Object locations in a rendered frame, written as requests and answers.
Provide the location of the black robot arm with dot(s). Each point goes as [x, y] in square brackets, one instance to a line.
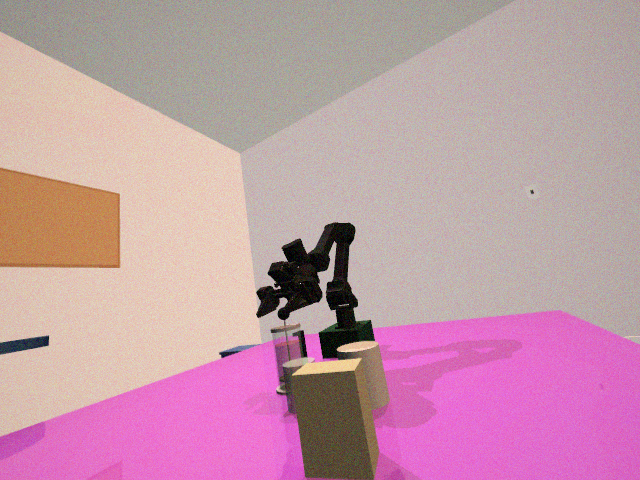
[339, 292]

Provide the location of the french press coffee maker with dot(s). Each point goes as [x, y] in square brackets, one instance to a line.
[289, 344]

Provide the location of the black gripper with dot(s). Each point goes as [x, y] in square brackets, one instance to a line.
[305, 291]

